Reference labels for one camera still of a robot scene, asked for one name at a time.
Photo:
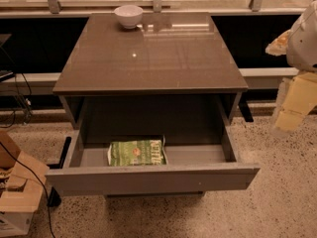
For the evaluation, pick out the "brown cardboard box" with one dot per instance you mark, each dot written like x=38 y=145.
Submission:
x=22 y=178

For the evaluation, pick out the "white ceramic bowl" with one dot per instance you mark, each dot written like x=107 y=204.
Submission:
x=129 y=16

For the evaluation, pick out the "open grey top drawer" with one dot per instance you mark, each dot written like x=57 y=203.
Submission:
x=199 y=147

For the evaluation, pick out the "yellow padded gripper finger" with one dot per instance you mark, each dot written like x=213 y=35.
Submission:
x=295 y=99
x=279 y=46

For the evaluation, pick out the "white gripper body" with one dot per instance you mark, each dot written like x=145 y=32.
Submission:
x=303 y=44

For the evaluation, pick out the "green jalapeno chip bag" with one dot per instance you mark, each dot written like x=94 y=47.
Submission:
x=143 y=151

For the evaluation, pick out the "grey cabinet with glossy top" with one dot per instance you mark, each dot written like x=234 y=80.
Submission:
x=166 y=53

